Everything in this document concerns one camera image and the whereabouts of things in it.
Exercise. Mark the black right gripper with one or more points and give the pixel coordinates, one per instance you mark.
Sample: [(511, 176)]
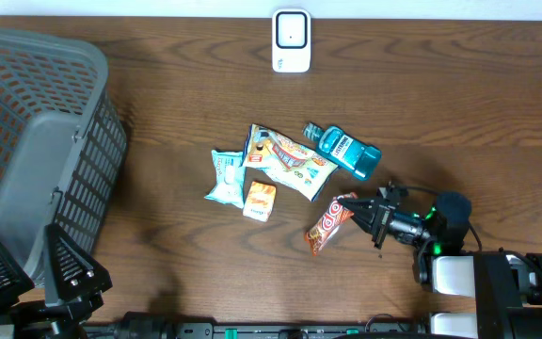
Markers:
[(375, 217)]

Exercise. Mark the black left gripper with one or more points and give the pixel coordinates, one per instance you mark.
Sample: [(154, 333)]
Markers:
[(59, 308)]

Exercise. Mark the red Top snack wrapper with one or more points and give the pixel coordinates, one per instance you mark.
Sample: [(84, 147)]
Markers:
[(329, 223)]

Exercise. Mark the blue mouthwash bottle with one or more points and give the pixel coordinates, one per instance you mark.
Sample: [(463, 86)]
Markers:
[(347, 152)]

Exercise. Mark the cream chips snack bag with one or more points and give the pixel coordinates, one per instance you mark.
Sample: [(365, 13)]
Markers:
[(286, 162)]

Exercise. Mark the orange small snack box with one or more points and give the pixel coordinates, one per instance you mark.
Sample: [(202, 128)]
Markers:
[(259, 201)]

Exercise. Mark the light blue wipes pack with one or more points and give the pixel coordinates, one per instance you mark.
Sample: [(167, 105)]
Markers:
[(230, 176)]

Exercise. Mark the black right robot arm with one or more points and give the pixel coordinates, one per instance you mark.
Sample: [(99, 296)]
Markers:
[(505, 285)]

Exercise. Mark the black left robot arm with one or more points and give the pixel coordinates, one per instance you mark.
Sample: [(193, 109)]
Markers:
[(42, 329)]

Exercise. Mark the white barcode scanner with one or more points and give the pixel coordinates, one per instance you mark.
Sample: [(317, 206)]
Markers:
[(291, 40)]

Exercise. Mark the grey plastic mesh basket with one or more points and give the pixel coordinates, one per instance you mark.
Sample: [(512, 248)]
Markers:
[(61, 143)]

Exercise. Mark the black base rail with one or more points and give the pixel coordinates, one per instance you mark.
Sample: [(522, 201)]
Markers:
[(142, 325)]

